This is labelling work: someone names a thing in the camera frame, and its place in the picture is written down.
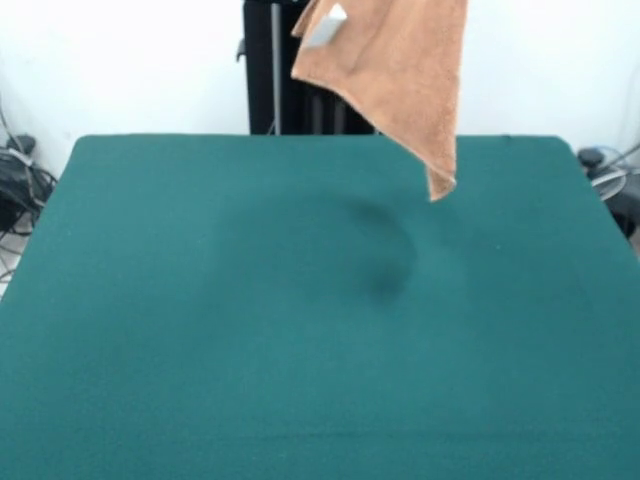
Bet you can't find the tan terry towel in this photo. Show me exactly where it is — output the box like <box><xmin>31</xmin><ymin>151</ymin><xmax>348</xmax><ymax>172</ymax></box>
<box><xmin>290</xmin><ymin>0</ymin><xmax>470</xmax><ymax>203</ymax></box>

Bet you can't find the dark green table cloth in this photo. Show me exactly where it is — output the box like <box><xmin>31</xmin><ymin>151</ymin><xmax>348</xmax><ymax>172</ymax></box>
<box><xmin>0</xmin><ymin>133</ymin><xmax>640</xmax><ymax>480</ymax></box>

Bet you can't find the black equipment box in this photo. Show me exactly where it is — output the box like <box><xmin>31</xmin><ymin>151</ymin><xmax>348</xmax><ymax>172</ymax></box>
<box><xmin>607</xmin><ymin>192</ymin><xmax>640</xmax><ymax>239</ymax></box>

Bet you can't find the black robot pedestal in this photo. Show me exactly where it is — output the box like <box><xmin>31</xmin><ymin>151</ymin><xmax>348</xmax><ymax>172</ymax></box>
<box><xmin>236</xmin><ymin>0</ymin><xmax>381</xmax><ymax>136</ymax></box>

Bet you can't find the black cable bundle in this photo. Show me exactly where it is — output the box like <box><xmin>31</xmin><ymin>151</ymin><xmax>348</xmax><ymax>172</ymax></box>
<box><xmin>0</xmin><ymin>147</ymin><xmax>59</xmax><ymax>239</ymax></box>

